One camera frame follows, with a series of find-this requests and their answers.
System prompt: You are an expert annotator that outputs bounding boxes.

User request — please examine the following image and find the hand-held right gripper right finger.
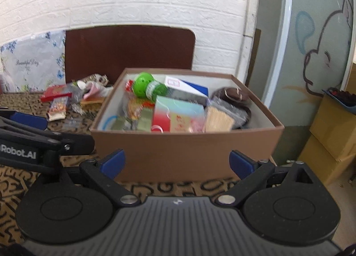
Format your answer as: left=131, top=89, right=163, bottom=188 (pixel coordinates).
left=217, top=150, right=320, bottom=208

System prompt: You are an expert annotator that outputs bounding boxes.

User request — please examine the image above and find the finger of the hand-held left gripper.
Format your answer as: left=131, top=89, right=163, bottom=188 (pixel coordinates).
left=0, top=108, right=48, bottom=132
left=0, top=119, right=95, bottom=168

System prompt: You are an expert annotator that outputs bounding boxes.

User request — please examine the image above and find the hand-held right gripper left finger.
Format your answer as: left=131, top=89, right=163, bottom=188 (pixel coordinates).
left=36, top=149, right=140, bottom=207

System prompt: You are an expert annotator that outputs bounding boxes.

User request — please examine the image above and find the clear bag of toothpicks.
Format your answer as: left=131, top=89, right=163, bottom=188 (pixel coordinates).
left=204, top=99, right=249, bottom=133

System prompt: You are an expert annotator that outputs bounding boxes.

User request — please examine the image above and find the brown cardboard box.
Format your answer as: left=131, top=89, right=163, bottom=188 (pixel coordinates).
left=90, top=68, right=285, bottom=183

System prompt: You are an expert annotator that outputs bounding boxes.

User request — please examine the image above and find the green mosquito repellent plug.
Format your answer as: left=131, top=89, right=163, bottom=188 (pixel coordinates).
left=132, top=72, right=168, bottom=102

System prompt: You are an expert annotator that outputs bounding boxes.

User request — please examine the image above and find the letter-print desktop cloth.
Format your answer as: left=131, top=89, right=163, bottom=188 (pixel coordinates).
left=0, top=91, right=245, bottom=245

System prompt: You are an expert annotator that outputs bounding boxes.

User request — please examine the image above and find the colourful printed packet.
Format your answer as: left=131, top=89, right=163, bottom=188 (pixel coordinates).
left=46, top=97, right=69, bottom=122

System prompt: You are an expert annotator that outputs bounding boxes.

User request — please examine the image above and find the flat red box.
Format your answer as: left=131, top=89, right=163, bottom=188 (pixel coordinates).
left=41, top=84, right=73, bottom=103

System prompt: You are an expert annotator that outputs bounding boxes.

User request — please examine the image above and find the floral plastic bag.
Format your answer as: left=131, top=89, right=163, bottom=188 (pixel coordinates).
left=0, top=31, right=67, bottom=94

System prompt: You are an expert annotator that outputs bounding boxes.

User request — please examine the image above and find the orange snack packet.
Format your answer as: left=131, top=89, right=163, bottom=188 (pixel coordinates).
left=126, top=97, right=155, bottom=121

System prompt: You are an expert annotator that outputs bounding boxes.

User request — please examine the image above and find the clear plastic package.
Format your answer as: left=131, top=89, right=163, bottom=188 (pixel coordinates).
left=73, top=73, right=109, bottom=89

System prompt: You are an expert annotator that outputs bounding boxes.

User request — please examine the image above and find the red snack packet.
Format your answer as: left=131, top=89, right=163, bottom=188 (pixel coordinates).
left=124, top=79, right=137, bottom=98

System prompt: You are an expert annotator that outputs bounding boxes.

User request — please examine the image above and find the red gradient gift box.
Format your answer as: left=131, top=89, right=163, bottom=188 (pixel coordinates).
left=151, top=95, right=207, bottom=133

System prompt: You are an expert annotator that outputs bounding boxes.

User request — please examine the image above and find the stack of cardboard boxes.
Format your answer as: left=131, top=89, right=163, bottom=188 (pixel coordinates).
left=297, top=62, right=356, bottom=187

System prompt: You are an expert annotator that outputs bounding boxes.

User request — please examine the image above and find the white and blue box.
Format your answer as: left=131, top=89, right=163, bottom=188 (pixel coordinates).
left=164, top=75, right=210, bottom=106

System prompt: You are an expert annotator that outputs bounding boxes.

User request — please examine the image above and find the dark brown board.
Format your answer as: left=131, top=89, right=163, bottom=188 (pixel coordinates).
left=65, top=25, right=196, bottom=84

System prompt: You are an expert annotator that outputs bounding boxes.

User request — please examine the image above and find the blue chair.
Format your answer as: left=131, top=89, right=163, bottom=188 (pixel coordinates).
left=322, top=86, right=356, bottom=115

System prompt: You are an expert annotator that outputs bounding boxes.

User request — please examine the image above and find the grey panel with cartoon drawing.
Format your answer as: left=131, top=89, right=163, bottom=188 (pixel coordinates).
left=266, top=0, right=356, bottom=163

